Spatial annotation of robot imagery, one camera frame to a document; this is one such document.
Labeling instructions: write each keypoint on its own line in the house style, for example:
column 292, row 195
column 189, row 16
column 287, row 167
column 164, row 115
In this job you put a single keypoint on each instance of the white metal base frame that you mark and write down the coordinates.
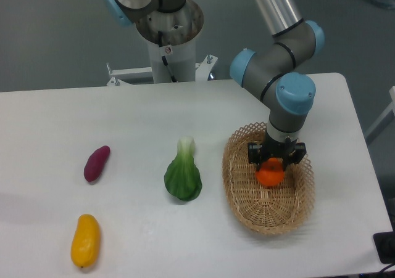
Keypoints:
column 141, row 75

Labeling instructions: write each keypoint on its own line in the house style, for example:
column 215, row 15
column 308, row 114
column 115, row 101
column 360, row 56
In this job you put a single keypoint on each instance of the purple sweet potato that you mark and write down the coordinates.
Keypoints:
column 96, row 163

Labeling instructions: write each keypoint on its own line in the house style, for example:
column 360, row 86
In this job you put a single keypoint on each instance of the woven wicker basket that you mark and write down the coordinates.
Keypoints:
column 267, row 210

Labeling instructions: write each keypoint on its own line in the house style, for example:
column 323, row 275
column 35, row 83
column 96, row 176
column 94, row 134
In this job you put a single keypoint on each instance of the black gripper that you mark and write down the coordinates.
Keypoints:
column 291, row 152

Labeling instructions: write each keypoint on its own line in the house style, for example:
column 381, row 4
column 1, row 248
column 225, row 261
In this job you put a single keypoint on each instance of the orange mandarin fruit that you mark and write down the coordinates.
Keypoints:
column 270, row 173

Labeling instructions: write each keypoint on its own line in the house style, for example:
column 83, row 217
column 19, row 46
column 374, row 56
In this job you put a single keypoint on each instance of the white frame at right edge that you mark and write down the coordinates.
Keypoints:
column 382, row 121

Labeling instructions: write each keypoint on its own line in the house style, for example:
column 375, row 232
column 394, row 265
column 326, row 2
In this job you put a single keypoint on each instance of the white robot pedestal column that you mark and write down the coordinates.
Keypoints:
column 169, row 60

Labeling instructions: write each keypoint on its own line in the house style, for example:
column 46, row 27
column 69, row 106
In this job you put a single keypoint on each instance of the green bok choy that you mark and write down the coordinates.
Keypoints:
column 182, row 178

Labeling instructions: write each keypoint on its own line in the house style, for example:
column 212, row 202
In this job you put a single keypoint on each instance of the yellow mango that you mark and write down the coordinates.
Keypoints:
column 86, row 242

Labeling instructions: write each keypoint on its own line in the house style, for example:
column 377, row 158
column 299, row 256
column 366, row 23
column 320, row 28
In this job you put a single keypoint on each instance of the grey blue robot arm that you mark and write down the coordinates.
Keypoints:
column 170, row 27

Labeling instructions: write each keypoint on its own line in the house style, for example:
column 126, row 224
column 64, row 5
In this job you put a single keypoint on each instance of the black device at table edge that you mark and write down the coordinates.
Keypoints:
column 384, row 243

